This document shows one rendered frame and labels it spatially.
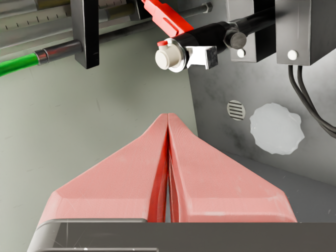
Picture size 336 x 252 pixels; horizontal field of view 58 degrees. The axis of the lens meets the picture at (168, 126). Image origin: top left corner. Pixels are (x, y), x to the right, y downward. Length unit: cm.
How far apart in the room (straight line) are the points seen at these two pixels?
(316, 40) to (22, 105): 39
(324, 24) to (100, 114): 37
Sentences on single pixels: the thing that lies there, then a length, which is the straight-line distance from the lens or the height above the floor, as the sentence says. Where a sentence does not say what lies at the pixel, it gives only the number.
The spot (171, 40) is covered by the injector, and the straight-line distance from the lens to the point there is 25.
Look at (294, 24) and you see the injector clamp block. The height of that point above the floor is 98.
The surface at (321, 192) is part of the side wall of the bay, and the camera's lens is 59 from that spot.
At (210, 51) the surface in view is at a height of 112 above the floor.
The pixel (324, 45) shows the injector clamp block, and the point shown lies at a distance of 38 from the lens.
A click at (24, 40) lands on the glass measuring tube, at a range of 46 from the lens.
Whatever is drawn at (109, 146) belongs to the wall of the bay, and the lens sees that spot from 57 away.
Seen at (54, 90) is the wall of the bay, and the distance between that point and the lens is 51.
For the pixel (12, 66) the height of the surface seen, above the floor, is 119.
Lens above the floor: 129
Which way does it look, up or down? 35 degrees down
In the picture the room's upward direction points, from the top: 120 degrees counter-clockwise
